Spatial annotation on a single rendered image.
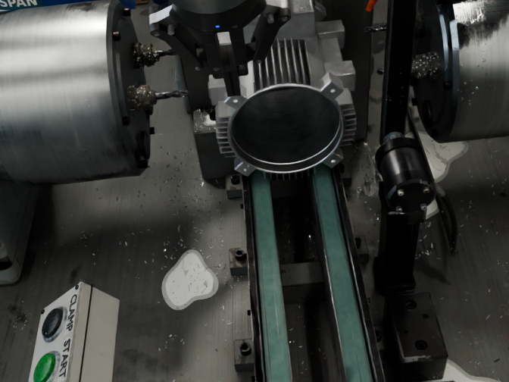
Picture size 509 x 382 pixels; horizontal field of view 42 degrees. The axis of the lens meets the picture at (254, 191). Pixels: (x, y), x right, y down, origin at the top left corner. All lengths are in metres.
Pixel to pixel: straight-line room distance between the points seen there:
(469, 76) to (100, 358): 0.55
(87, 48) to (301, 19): 0.27
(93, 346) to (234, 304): 0.36
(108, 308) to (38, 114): 0.30
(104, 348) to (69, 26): 0.43
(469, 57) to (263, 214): 0.34
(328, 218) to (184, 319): 0.25
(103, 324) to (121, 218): 0.47
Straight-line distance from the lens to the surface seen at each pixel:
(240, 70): 0.69
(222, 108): 0.90
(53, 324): 0.69
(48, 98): 0.88
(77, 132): 0.88
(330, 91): 0.87
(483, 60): 0.89
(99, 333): 0.68
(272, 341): 0.81
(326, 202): 0.94
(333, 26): 0.99
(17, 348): 1.04
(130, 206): 1.15
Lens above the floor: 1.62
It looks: 46 degrees down
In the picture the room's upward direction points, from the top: 7 degrees counter-clockwise
